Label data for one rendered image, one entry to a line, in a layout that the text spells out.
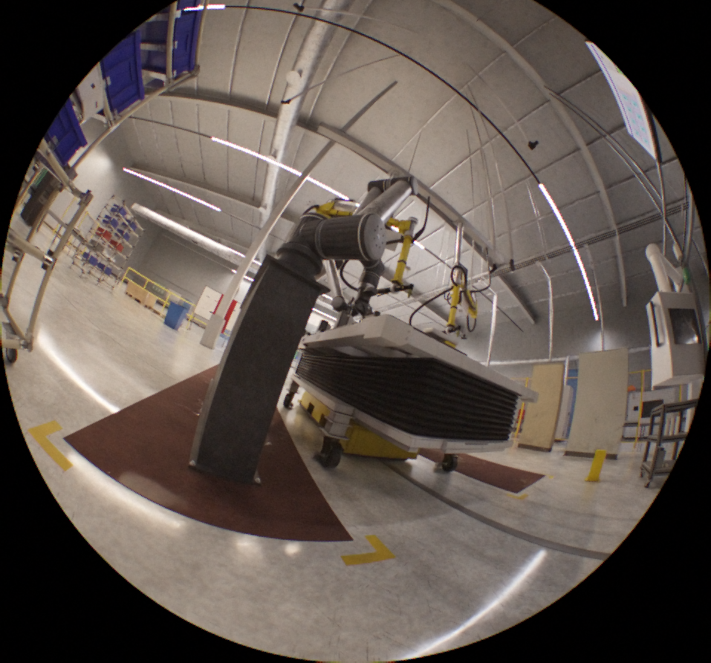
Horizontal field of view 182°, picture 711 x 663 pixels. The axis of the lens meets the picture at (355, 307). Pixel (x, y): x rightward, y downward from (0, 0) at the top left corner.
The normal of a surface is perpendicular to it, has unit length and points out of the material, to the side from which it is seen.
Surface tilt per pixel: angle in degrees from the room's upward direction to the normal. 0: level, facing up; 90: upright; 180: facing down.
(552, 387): 90
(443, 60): 175
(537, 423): 90
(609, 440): 90
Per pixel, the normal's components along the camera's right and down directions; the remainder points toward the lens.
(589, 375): -0.85, -0.41
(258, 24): -0.25, 0.92
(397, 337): 0.42, -0.18
